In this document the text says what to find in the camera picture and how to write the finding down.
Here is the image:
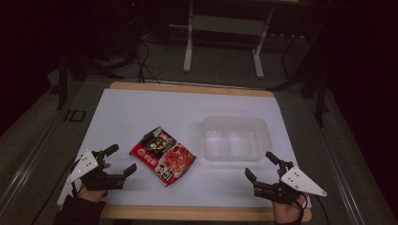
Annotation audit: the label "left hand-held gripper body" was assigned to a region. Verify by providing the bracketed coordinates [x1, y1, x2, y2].
[66, 149, 126, 192]

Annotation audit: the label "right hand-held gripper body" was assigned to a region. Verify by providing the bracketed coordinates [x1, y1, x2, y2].
[253, 160, 329, 205]

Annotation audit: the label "red and black snack packet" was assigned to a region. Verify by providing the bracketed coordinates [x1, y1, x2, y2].
[129, 126, 197, 188]

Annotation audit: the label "clear plastic container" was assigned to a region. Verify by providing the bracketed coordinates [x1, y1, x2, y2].
[203, 114, 273, 162]

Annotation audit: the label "person's left hand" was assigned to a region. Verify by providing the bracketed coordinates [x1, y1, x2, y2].
[76, 185, 110, 203]

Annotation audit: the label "person's right hand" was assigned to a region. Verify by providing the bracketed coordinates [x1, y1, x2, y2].
[271, 192, 310, 224]

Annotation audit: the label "white table sheet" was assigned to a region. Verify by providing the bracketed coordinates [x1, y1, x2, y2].
[57, 87, 313, 209]

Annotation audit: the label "black metal stand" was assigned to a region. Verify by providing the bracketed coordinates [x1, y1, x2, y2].
[298, 27, 331, 128]

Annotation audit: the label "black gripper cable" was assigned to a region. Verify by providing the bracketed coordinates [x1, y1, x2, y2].
[292, 192, 330, 225]

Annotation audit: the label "metal floor rail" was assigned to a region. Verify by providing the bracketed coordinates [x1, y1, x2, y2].
[308, 99, 369, 225]
[0, 116, 65, 217]

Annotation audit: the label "black floor bracket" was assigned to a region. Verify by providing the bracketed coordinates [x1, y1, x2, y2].
[63, 109, 87, 123]

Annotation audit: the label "black floor cables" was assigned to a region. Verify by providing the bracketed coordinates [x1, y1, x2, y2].
[134, 38, 162, 84]

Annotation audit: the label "white metal table frame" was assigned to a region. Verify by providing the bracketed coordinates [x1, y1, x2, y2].
[182, 0, 277, 80]

